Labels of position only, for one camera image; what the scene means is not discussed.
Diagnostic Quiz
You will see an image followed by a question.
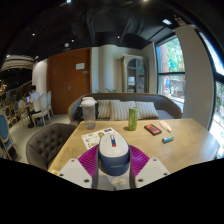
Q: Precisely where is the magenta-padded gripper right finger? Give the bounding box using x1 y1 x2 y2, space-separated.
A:
129 145 171 190

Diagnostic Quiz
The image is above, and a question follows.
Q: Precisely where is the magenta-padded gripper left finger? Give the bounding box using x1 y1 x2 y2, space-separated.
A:
57 144 100 190

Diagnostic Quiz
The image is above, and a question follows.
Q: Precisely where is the white and blue computer mouse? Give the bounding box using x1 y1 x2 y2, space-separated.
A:
97 133 131 177

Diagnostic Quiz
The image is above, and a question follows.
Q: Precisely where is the small teal packet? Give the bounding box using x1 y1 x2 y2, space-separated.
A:
161 135 175 144

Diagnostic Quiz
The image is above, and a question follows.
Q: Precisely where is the white sticker sheet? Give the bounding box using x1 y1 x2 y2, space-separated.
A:
80 127 120 151

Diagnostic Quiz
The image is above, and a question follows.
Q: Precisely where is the black and red flat box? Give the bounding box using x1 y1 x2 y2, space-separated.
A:
143 123 163 136

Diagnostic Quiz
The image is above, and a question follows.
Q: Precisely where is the grey tufted armchair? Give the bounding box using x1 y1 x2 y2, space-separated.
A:
25 122 78 171

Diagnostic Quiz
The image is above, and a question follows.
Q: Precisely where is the white wrapped packet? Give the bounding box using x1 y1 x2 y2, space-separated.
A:
158 120 173 133

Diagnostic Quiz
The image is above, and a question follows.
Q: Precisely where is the green drink can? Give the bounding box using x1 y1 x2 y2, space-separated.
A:
128 107 139 132

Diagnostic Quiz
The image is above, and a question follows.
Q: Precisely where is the clear shaker bottle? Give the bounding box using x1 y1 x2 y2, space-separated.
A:
80 96 98 130

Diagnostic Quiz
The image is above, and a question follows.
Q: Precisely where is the striped cushion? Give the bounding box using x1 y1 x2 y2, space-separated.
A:
96 99 113 120
109 100 138 121
134 101 160 120

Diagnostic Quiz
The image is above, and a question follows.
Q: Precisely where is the brown curved sofa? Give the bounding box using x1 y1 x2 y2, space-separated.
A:
67 92 183 126

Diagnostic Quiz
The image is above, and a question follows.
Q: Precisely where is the group of dining chairs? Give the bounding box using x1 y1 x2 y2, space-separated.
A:
0 90 55 162

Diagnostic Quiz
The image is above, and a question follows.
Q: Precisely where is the person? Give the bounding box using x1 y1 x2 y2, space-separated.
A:
27 84 43 116

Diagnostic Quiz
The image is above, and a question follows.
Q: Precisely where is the black framed window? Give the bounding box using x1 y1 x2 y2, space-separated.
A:
199 31 224 158
155 34 186 112

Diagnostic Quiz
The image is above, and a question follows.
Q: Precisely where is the brown wooden door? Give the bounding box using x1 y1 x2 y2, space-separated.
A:
46 47 93 116

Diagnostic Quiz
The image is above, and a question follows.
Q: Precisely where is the glass door cabinet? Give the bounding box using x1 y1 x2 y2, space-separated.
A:
120 54 150 95

